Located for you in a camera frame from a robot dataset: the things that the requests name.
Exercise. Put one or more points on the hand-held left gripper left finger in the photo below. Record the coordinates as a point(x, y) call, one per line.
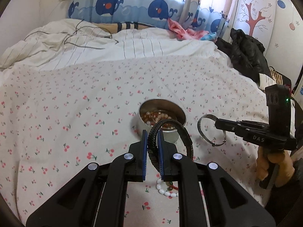
point(144, 156)

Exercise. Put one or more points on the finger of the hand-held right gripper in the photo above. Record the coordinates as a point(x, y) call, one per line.
point(236, 130)
point(239, 123)

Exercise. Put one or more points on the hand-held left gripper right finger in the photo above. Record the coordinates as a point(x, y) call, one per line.
point(161, 156)

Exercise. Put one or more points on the round metal tin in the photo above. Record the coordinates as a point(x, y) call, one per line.
point(169, 137)

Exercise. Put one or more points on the silver metal bangle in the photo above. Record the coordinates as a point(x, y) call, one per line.
point(209, 115)

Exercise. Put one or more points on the person's right forearm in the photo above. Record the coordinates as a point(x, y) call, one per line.
point(286, 196)

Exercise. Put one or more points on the person's right hand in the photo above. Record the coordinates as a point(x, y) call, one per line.
point(285, 165)

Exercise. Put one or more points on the paper shopping bag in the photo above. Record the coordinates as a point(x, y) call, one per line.
point(267, 80)

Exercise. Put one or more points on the black jacket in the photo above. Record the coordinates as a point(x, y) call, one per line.
point(246, 49)

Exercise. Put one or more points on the light blue cloth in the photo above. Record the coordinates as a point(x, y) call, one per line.
point(209, 37)

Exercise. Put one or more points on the white striped duvet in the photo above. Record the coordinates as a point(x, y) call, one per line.
point(153, 47)

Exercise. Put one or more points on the pink cloth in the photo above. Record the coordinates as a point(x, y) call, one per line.
point(180, 29)

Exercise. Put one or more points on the striped pillow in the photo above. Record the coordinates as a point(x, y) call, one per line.
point(127, 26)

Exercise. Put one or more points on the whale print curtain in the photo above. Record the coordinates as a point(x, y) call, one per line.
point(106, 4)

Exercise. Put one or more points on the red tree wall sticker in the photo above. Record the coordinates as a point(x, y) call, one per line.
point(252, 21)

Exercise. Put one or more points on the blue round wall sticker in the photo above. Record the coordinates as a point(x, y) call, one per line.
point(281, 3)

